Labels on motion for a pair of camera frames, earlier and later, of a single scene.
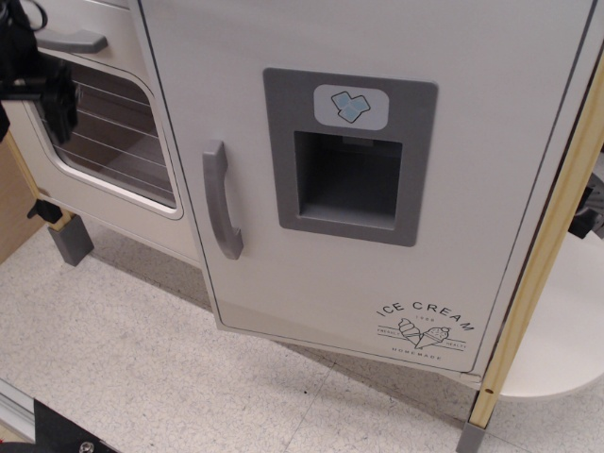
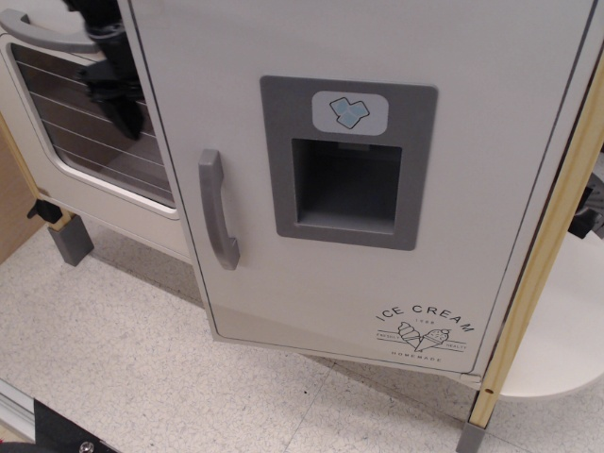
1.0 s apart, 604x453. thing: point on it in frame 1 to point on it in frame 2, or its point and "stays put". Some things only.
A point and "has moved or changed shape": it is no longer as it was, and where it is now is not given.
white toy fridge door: [370, 176] stays put
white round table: [563, 349] stays put
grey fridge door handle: [216, 166] has moved or changed shape
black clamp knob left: [48, 210] stays put
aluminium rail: [17, 411] stays put
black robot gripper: [25, 73] to [111, 77]
